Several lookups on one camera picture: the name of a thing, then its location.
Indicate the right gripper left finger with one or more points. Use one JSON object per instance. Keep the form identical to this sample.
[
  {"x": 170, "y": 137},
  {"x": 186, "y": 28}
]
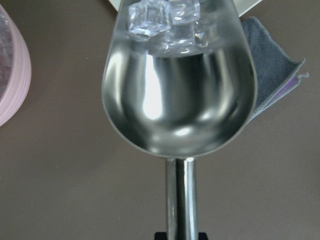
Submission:
[{"x": 160, "y": 236}]

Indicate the pink bowl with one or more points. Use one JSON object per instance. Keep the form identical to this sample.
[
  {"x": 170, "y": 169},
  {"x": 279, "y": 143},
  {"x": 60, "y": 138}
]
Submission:
[{"x": 15, "y": 68}]

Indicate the cream serving tray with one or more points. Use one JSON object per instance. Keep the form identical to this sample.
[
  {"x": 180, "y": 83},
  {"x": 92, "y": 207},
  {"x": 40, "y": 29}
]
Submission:
[{"x": 242, "y": 6}]

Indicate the grey folded cloth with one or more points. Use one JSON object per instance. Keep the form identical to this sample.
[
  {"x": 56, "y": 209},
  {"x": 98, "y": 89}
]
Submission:
[{"x": 277, "y": 74}]

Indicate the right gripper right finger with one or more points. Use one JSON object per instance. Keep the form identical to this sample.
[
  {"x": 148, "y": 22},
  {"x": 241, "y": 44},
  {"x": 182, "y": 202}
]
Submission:
[{"x": 202, "y": 236}]

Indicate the stainless steel ice scoop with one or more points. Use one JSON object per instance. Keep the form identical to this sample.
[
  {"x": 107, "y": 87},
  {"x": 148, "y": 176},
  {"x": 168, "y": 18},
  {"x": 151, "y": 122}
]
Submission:
[{"x": 180, "y": 107}]

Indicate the clear plastic ice cubes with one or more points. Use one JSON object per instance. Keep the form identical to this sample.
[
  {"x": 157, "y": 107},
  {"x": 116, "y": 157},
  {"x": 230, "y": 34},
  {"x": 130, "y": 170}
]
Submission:
[{"x": 173, "y": 27}]

